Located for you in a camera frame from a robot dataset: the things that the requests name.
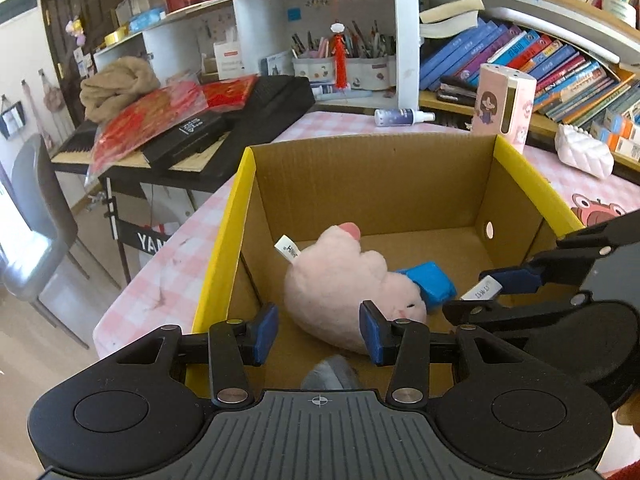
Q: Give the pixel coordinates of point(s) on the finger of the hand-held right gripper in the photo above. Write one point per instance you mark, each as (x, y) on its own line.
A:
(500, 312)
(520, 280)

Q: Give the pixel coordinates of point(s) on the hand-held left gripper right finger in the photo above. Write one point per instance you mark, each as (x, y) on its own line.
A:
(372, 334)

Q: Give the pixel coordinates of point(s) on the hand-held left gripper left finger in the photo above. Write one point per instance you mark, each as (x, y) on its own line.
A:
(265, 334)

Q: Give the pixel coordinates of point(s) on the small white box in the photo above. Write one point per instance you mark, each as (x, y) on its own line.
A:
(480, 291)

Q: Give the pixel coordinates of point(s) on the grey toy car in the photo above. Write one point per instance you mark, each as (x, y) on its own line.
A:
(330, 374)

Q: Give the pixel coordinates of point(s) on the pink plush pig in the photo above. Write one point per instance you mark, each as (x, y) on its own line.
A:
(340, 285)

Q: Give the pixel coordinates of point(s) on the yellow cardboard box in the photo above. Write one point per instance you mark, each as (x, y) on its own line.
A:
(375, 185)

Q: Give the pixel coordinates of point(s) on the person's right hand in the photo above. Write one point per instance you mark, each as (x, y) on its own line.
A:
(629, 416)

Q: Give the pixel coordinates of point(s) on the white quilted purse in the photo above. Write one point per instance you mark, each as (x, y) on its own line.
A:
(585, 152)

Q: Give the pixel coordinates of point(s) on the black keyboard stand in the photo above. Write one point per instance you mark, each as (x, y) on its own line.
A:
(145, 240)

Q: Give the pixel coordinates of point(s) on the orange white carton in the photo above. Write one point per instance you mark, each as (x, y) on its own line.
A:
(629, 147)
(622, 125)

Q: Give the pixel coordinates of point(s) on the pink humidifier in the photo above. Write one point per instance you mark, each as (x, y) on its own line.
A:
(500, 105)

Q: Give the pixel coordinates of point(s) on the spray bottle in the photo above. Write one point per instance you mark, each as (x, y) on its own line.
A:
(400, 117)

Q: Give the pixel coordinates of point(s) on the black case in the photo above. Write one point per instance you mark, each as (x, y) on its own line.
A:
(190, 136)

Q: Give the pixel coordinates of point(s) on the row of leaning books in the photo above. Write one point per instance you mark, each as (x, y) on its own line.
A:
(550, 60)

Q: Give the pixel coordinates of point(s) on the black keyboard piano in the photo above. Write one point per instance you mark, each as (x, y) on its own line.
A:
(270, 105)

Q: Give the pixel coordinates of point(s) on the red plastic bag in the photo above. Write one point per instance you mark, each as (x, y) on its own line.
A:
(140, 125)

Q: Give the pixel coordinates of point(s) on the red envelope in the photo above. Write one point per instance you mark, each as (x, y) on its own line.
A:
(230, 92)

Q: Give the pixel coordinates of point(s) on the white tube lamp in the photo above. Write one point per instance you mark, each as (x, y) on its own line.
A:
(550, 32)

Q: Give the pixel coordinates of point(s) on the white pen holder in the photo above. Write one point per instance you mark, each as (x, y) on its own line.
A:
(367, 75)
(312, 71)

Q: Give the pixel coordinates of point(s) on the grey chair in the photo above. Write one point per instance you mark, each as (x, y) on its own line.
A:
(35, 220)

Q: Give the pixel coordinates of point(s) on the wooden bookshelf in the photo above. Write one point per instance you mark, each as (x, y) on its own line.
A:
(405, 35)

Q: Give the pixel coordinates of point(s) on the thick lying book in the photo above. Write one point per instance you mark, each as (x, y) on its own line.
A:
(450, 15)

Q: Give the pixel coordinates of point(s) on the white box red label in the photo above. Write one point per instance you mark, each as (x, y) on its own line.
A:
(228, 59)

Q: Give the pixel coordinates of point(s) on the red tassel ornament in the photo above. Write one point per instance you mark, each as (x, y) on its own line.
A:
(340, 55)

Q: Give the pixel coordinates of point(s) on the beige cloth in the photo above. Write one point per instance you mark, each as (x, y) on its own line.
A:
(120, 90)

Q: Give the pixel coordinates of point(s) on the hanging pink pouch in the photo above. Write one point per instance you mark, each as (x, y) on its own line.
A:
(54, 95)

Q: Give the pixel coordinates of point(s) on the white shelf unit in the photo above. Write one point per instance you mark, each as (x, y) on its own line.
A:
(260, 15)

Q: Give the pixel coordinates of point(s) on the hanging framed picture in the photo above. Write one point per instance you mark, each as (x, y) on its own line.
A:
(12, 120)

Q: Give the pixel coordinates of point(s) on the small doll ornament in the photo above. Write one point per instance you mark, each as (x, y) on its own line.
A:
(74, 28)

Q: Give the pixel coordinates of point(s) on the dark wooden door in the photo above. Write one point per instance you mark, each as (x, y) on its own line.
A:
(85, 0)

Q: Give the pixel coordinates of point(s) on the green wall sign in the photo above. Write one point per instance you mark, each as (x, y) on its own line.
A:
(17, 10)

